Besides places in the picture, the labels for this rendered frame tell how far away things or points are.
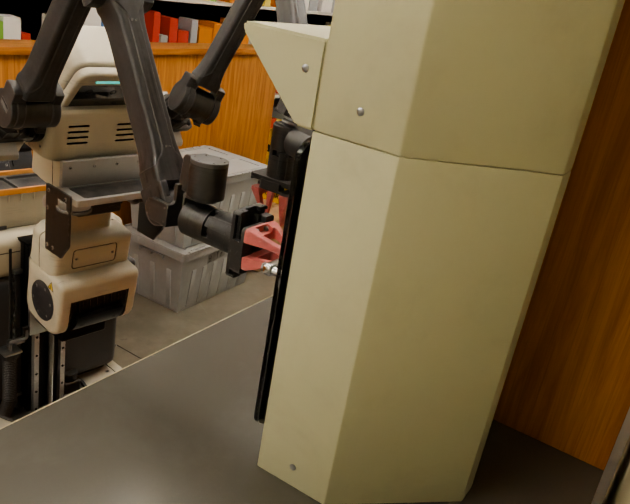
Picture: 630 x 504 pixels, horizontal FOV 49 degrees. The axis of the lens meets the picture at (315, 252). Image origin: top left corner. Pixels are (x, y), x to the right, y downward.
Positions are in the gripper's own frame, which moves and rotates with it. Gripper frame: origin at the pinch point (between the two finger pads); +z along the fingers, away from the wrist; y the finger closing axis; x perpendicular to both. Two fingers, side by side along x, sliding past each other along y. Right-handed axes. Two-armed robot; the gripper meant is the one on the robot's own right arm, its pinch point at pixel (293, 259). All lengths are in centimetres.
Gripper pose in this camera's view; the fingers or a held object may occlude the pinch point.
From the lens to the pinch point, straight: 96.3
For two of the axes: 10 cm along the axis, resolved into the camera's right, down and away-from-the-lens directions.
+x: 5.4, -2.3, 8.1
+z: 8.2, 3.3, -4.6
